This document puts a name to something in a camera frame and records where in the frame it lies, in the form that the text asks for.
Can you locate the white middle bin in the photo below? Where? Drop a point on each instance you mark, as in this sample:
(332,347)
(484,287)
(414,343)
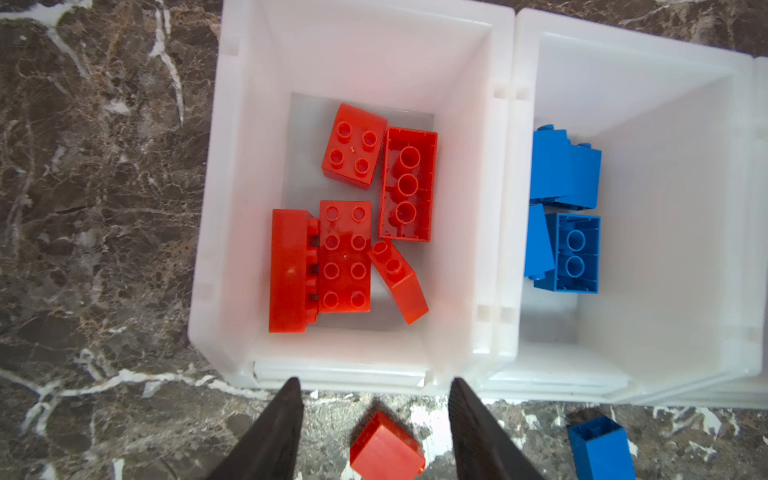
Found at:
(671,119)

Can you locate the blue studded brick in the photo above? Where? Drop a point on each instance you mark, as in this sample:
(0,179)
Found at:
(575,245)

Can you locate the long red brick slanted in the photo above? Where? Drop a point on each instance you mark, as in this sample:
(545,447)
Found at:
(294,271)

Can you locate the blue brick tall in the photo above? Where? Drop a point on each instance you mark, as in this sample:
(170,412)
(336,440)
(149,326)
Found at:
(539,258)

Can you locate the red square brick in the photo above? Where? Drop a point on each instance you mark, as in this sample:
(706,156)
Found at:
(400,279)
(384,450)

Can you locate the lone blue brick front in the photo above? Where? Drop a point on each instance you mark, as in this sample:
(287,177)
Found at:
(586,167)

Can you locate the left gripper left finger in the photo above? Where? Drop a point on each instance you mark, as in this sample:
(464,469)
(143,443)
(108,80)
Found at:
(269,449)

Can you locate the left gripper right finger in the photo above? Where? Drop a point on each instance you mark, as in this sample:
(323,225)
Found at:
(481,448)

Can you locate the long red brick front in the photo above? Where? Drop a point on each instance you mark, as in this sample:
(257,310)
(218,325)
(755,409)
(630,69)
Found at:
(408,177)

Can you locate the white left bin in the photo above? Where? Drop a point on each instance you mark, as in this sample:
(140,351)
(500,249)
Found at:
(283,68)

